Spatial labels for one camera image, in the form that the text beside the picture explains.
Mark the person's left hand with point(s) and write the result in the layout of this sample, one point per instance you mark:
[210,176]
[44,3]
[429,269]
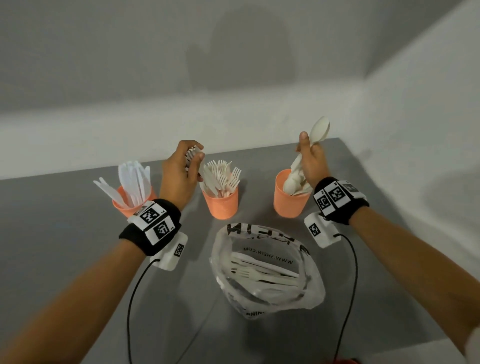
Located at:
[176,180]

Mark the person's right hand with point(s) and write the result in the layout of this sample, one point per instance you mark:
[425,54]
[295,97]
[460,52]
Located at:
[315,165]

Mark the bunch of white plastic spoons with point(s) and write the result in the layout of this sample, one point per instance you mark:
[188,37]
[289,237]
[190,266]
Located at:
[292,183]

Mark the white plastic spoon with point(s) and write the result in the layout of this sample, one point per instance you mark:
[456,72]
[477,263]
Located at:
[320,129]

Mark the bunch of white plastic knives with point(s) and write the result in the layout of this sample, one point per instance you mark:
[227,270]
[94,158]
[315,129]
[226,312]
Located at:
[131,180]

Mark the bunch of white plastic forks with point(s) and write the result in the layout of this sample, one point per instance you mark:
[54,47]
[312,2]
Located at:
[223,176]

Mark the orange mesh cup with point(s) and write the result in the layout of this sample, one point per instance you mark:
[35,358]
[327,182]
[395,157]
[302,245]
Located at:
[125,210]
[221,208]
[287,204]

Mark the clear plastic bag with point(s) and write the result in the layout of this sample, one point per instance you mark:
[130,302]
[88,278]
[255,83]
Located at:
[311,292]

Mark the person's left forearm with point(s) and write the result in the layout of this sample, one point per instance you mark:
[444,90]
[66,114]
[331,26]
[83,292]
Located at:
[75,303]

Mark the person's right forearm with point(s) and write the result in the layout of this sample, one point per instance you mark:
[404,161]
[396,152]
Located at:
[420,266]

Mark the black marker wristband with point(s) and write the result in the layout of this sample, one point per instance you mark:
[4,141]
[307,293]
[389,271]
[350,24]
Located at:
[356,212]
[129,236]

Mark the white shirt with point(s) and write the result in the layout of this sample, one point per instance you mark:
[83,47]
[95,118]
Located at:
[473,345]

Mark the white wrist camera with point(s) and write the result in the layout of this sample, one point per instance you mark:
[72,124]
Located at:
[167,258]
[324,236]

